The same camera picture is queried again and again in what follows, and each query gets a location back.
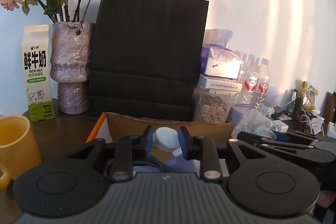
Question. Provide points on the purple glazed vase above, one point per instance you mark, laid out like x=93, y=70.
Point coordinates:
x=72, y=64

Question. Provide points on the white round speaker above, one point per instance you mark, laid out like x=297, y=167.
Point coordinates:
x=271, y=99

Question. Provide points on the yellow mug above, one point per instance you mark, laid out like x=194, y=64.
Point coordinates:
x=15, y=145

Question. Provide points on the clear jar of seeds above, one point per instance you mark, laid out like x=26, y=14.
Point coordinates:
x=212, y=107

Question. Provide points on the white bottle cap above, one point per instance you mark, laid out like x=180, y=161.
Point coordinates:
x=168, y=137

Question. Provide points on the clear plastic bag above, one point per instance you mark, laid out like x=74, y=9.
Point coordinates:
x=252, y=121

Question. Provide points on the round purple tin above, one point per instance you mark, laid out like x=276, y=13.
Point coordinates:
x=237, y=113

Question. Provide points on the dark small bottle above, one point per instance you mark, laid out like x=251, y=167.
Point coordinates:
x=292, y=104

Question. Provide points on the red cardboard box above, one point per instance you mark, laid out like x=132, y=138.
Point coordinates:
x=126, y=127

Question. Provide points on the purple tissue pack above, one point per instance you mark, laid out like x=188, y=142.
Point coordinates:
x=220, y=61

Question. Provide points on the white milk carton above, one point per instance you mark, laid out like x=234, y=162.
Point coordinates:
x=36, y=71

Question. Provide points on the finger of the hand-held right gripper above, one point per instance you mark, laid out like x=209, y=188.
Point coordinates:
x=282, y=137
x=257, y=139

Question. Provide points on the yellow green snack packet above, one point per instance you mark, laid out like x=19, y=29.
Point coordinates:
x=309, y=95

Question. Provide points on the purple knitted cloth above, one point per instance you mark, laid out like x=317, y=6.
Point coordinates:
x=181, y=165

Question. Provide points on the black paper bag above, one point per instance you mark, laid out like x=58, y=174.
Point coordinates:
x=147, y=56

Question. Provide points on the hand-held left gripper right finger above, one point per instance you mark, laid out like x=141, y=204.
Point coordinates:
x=183, y=142

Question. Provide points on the flat white carton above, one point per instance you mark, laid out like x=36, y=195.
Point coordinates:
x=218, y=83

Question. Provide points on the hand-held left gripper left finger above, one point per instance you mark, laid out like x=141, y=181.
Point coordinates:
x=149, y=138

